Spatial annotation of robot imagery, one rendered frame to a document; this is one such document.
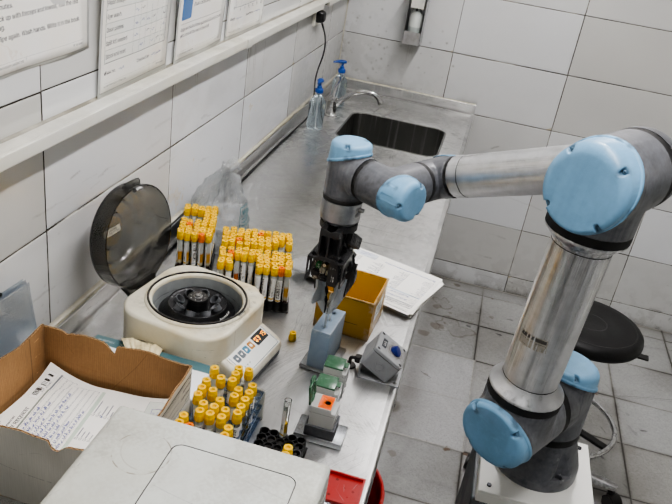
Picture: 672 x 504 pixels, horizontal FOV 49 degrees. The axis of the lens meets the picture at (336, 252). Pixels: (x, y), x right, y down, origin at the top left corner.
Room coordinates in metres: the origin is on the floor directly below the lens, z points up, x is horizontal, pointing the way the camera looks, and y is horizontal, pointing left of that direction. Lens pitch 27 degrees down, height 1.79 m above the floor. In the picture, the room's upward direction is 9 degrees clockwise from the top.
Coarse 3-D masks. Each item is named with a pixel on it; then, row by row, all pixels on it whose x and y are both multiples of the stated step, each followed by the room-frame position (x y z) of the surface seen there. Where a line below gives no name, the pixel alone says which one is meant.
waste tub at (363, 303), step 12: (360, 276) 1.50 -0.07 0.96; (372, 276) 1.50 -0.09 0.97; (360, 288) 1.50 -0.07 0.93; (372, 288) 1.49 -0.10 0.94; (384, 288) 1.44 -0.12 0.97; (348, 300) 1.38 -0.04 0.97; (360, 300) 1.37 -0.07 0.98; (372, 300) 1.49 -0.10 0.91; (348, 312) 1.38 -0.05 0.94; (360, 312) 1.37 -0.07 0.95; (372, 312) 1.36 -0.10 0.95; (348, 324) 1.37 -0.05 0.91; (360, 324) 1.37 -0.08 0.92; (372, 324) 1.39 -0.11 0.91; (360, 336) 1.37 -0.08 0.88
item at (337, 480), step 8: (336, 472) 0.94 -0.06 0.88; (328, 480) 0.93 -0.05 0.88; (336, 480) 0.93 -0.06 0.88; (344, 480) 0.93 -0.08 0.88; (352, 480) 0.94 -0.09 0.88; (360, 480) 0.94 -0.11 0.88; (328, 488) 0.91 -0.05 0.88; (336, 488) 0.91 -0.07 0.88; (344, 488) 0.92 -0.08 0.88; (352, 488) 0.92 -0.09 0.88; (360, 488) 0.92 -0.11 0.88; (328, 496) 0.89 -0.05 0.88; (336, 496) 0.90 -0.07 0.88; (344, 496) 0.90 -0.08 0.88; (352, 496) 0.90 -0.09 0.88; (360, 496) 0.90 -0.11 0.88
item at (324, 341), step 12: (336, 312) 1.31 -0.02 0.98; (336, 324) 1.26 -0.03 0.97; (312, 336) 1.23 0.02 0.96; (324, 336) 1.22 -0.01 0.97; (336, 336) 1.27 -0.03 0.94; (312, 348) 1.23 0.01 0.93; (324, 348) 1.22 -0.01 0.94; (336, 348) 1.29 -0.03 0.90; (312, 360) 1.23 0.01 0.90; (324, 360) 1.22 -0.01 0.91
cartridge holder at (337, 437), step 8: (304, 416) 1.07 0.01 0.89; (304, 424) 1.04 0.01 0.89; (336, 424) 1.03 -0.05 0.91; (296, 432) 1.02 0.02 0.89; (304, 432) 1.02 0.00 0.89; (312, 432) 1.02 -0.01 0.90; (320, 432) 1.01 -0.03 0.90; (328, 432) 1.01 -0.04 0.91; (336, 432) 1.04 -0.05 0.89; (344, 432) 1.04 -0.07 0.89; (312, 440) 1.01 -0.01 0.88; (320, 440) 1.01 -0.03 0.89; (328, 440) 1.01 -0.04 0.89; (336, 440) 1.02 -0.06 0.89; (336, 448) 1.01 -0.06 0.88
